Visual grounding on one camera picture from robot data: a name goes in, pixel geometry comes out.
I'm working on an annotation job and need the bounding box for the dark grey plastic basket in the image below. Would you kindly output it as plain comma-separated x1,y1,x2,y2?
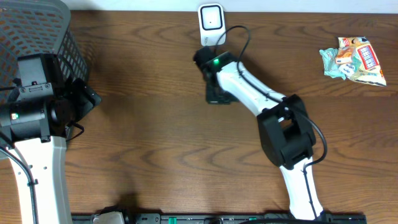
1,0,89,104

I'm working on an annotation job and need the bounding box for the teal Kleenex tissue packet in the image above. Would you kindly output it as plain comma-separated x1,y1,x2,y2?
338,62,361,78

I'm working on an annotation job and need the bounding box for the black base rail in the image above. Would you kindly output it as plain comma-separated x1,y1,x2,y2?
71,207,368,224

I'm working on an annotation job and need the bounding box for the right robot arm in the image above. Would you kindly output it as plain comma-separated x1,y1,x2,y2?
193,47,323,220

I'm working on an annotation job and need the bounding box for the teal wipes packet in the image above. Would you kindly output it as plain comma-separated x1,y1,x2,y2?
319,48,346,80

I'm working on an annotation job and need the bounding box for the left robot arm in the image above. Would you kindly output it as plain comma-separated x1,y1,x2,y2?
1,54,101,223

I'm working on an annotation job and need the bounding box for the white barcode scanner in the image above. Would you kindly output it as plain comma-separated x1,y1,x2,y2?
198,3,226,46

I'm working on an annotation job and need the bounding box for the yellow snack bag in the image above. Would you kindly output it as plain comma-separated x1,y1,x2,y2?
338,36,386,86

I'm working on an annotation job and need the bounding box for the orange tissue packet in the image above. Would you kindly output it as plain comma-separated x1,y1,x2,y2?
335,47,355,65

